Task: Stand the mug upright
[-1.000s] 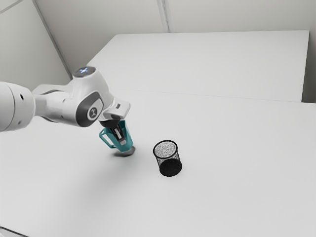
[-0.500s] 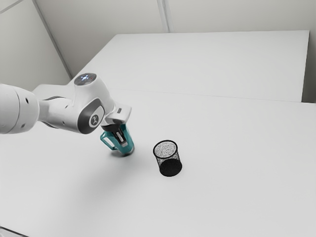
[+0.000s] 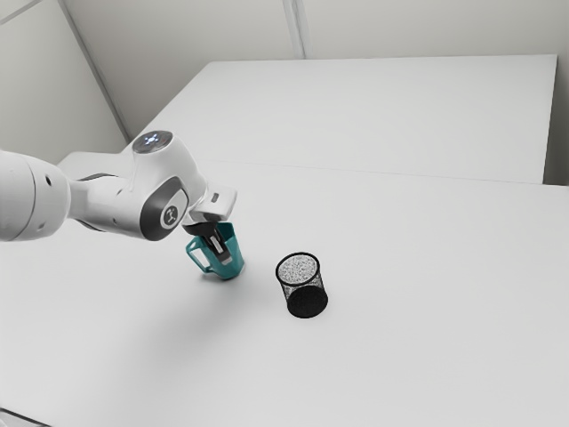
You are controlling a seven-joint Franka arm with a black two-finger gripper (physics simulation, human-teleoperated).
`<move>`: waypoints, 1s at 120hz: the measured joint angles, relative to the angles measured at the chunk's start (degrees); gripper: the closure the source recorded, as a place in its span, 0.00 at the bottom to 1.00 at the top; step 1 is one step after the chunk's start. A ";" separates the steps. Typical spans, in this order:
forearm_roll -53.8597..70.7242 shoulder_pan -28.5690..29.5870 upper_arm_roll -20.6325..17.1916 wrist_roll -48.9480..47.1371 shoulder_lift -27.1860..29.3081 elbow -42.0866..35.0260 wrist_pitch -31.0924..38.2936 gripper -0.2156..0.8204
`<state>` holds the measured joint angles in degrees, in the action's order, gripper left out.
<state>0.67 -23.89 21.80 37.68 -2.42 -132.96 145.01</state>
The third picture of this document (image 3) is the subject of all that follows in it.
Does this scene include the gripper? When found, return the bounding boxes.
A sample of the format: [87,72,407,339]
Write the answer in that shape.
[184,222,234,267]

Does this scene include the teal faceted mug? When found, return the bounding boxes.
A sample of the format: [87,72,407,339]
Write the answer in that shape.
[185,222,246,282]

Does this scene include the black mesh pen holder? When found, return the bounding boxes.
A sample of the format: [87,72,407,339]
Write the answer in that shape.
[275,252,330,319]

